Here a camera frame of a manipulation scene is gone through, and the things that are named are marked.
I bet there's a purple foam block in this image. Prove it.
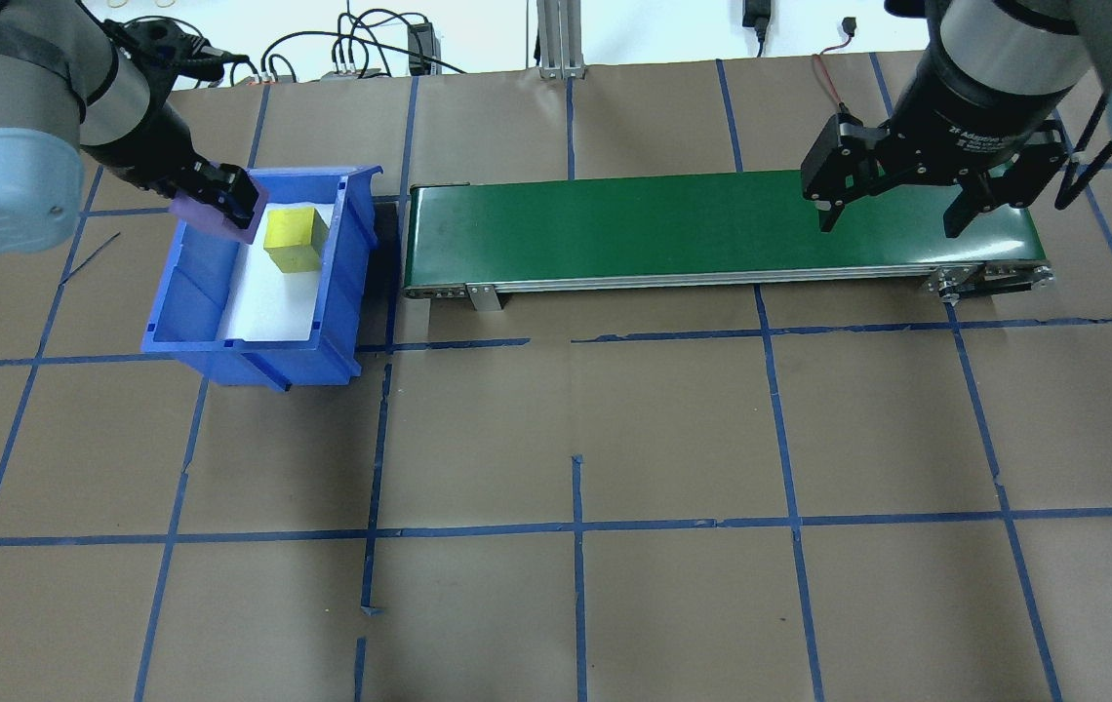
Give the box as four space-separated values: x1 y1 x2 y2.
169 188 269 245

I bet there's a green conveyor belt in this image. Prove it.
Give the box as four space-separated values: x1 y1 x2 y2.
403 168 1056 313

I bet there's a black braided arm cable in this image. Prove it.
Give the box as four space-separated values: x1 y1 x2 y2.
1053 93 1112 212

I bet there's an aluminium upright post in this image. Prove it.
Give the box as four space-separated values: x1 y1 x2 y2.
536 0 584 80

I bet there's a blue plastic storage bin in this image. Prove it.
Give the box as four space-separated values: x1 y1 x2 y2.
140 164 386 391

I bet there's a yellow foam block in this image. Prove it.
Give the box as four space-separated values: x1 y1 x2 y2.
263 206 331 274

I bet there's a black hub box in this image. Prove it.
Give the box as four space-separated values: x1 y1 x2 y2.
407 21 436 77

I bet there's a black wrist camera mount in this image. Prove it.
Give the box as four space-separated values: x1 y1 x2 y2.
102 15 230 89

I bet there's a red and black wire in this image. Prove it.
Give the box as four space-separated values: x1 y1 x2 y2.
812 15 860 123

